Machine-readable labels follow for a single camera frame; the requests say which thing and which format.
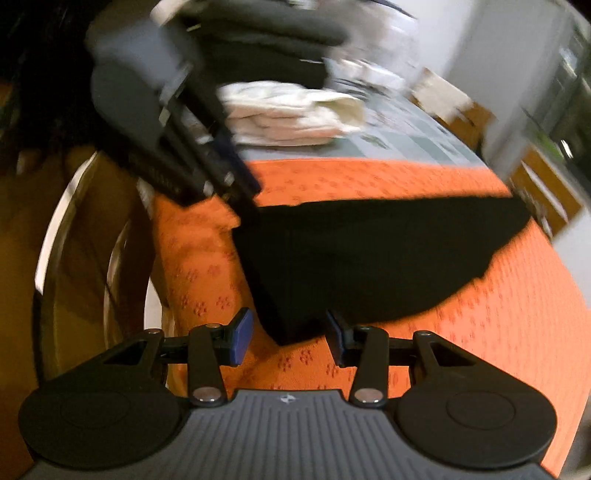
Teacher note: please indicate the orange patterned mat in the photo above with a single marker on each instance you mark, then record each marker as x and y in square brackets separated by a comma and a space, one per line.
[461, 332]

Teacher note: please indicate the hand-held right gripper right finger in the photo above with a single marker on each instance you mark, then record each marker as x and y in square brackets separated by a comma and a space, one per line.
[336, 339]

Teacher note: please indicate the dark grey folded garment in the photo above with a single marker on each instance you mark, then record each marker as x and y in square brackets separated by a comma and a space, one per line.
[277, 25]

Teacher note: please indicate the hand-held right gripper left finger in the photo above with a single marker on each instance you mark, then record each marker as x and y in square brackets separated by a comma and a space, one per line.
[241, 337]

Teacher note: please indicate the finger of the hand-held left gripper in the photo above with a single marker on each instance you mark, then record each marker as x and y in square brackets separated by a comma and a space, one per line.
[226, 147]
[189, 157]

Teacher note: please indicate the white quilted blanket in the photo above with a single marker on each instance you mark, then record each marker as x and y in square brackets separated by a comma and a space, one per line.
[286, 115]

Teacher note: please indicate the large wooden chair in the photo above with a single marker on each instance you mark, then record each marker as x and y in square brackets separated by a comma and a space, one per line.
[78, 277]

